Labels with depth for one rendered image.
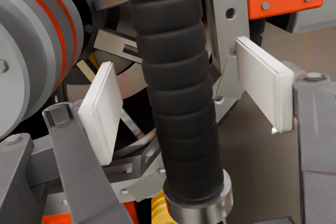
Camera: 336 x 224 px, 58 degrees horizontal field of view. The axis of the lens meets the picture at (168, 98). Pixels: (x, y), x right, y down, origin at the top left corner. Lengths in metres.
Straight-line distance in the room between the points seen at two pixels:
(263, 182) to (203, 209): 1.19
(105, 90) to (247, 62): 0.08
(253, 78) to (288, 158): 1.34
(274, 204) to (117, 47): 0.96
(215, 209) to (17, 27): 0.19
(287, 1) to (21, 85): 0.30
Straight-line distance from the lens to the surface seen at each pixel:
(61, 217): 0.52
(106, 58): 0.65
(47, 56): 0.29
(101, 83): 0.16
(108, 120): 0.15
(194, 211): 0.19
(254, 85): 0.17
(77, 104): 0.16
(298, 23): 0.58
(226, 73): 0.39
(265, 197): 1.31
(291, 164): 1.47
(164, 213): 0.52
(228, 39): 0.38
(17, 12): 0.28
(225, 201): 0.19
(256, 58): 0.16
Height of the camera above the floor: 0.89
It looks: 24 degrees down
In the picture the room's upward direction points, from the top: 11 degrees counter-clockwise
